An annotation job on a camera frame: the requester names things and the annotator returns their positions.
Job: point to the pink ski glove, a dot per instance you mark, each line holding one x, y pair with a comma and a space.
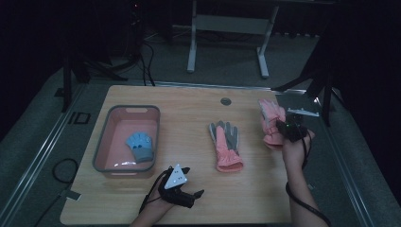
226, 148
270, 121

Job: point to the round grey table grommet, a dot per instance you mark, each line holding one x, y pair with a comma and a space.
225, 101

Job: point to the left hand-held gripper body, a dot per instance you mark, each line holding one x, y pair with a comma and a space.
175, 186

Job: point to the black tripod stand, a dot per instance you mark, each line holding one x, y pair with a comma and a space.
321, 82
66, 85

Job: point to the grey metal desk frame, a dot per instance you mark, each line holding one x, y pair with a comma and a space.
231, 24

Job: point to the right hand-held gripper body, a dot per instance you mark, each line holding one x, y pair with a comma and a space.
294, 129

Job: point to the black floor bracket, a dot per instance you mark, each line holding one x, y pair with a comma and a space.
78, 118

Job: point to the pink bin with grey rim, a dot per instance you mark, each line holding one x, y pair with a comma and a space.
126, 126

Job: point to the person's left hand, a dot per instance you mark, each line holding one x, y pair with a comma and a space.
157, 206

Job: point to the light blue knit glove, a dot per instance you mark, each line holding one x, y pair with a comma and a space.
140, 145

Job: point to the person's right hand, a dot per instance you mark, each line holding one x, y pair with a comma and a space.
294, 154

